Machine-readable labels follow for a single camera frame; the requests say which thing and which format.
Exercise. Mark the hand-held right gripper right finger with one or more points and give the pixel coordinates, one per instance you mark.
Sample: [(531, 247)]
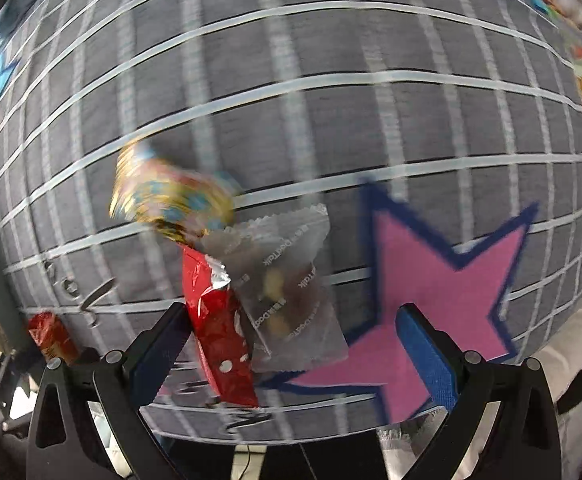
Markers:
[(428, 360)]

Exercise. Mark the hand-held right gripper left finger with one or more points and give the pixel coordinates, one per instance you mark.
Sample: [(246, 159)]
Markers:
[(163, 355)]

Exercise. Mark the long red snack packet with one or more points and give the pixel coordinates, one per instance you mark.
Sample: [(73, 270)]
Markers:
[(216, 325)]

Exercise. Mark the clear grey snack packet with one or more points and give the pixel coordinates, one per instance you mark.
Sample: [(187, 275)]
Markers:
[(291, 285)]

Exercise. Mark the colourful foil snack packet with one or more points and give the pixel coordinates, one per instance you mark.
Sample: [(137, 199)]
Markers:
[(171, 195)]

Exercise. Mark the small orange red packet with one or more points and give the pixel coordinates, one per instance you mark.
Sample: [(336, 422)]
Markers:
[(51, 337)]

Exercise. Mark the grey checked bedsheet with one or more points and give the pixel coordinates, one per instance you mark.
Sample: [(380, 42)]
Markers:
[(321, 125)]

